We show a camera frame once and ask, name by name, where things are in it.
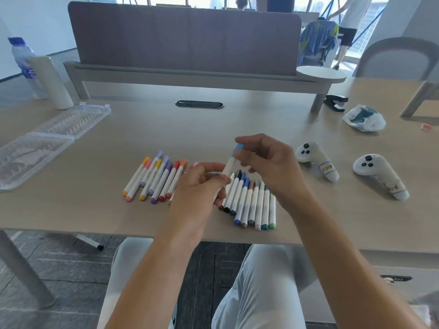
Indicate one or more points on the person's left hand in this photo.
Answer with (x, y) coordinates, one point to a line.
(193, 198)

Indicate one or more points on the person's right hand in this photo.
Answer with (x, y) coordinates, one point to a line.
(274, 167)

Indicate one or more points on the person's right thumb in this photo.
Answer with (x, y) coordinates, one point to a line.
(244, 156)

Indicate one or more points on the person's left thumb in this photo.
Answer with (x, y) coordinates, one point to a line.
(217, 171)

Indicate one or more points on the light blue capped marker pen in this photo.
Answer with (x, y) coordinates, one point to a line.
(230, 166)

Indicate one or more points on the person's left forearm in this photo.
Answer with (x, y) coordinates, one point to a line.
(147, 280)

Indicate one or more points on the person's right forearm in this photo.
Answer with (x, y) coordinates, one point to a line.
(343, 263)

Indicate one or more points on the row of cool coloured markers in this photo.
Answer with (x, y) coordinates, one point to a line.
(253, 205)

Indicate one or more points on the row of warm coloured markers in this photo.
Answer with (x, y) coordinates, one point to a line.
(151, 178)

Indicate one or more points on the white controller with black buttons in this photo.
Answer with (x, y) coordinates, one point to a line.
(317, 157)
(377, 171)

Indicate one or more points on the black stapler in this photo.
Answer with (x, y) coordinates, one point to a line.
(334, 101)

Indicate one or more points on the round white side shelf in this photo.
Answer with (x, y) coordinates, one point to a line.
(320, 74)

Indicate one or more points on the person's right leg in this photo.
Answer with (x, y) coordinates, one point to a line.
(260, 287)

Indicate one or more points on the person's leg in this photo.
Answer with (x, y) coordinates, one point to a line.
(121, 267)
(260, 287)

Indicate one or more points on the crumpled clear plastic bag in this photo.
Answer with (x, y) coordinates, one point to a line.
(365, 118)

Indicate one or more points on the grey fabric desk divider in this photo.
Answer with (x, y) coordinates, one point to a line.
(181, 41)

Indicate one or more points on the person's left leg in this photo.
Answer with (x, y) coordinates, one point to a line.
(121, 267)

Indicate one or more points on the blue patterned jacket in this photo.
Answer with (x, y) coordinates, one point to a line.
(317, 41)

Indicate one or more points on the white tube with black tip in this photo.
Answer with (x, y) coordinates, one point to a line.
(87, 241)

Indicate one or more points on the grey rounded desk divider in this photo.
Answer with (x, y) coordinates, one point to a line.
(394, 61)

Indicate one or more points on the open clear plastic marker case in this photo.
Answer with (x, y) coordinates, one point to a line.
(41, 143)

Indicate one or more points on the small red white eraser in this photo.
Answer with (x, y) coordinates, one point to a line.
(426, 127)

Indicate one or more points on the white cylindrical tumbler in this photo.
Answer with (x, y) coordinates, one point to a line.
(53, 83)

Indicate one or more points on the white under-desk cabinet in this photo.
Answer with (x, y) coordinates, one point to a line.
(404, 267)

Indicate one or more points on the grey metal table leg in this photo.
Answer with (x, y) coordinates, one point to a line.
(24, 270)

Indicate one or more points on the clear water bottle blue cap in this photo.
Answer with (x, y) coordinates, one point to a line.
(22, 58)

